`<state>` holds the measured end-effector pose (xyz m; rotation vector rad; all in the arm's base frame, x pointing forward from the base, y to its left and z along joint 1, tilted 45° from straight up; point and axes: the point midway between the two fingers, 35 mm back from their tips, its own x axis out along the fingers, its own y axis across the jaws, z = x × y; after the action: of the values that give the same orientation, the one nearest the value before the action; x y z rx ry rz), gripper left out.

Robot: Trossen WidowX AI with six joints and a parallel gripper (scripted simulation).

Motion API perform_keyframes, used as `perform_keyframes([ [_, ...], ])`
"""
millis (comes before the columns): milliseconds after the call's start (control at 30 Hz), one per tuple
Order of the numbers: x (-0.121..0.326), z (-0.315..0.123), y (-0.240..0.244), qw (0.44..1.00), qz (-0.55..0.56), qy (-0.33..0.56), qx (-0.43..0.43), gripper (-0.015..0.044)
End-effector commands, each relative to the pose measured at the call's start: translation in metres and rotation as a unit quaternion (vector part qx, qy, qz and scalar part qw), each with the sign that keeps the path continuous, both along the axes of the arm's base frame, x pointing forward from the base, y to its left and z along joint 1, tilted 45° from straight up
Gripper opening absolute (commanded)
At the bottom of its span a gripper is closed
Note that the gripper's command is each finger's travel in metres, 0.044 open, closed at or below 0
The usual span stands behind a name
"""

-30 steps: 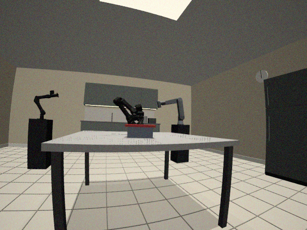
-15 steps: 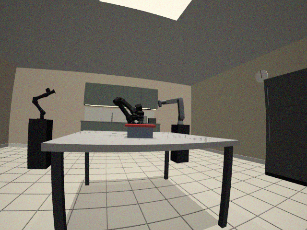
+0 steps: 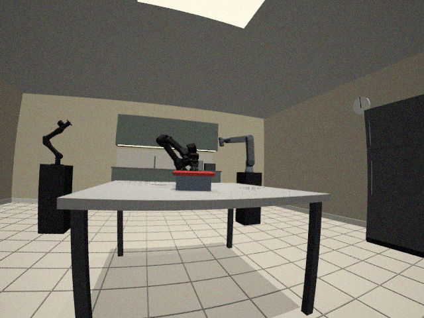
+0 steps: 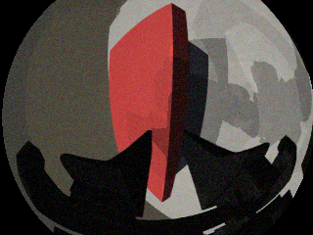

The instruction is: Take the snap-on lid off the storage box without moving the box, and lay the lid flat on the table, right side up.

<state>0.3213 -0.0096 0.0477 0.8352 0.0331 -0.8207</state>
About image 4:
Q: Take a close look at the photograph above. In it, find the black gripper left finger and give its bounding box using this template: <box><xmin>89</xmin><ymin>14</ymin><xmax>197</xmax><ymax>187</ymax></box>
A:
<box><xmin>60</xmin><ymin>130</ymin><xmax>153</xmax><ymax>218</ymax></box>

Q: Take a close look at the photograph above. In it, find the red lid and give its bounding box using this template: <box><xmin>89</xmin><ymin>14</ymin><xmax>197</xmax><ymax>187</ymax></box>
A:
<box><xmin>109</xmin><ymin>4</ymin><xmax>189</xmax><ymax>203</ymax></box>

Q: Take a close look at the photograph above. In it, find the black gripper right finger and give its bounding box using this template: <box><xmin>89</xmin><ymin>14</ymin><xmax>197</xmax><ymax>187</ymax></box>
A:
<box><xmin>183</xmin><ymin>130</ymin><xmax>270</xmax><ymax>211</ymax></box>

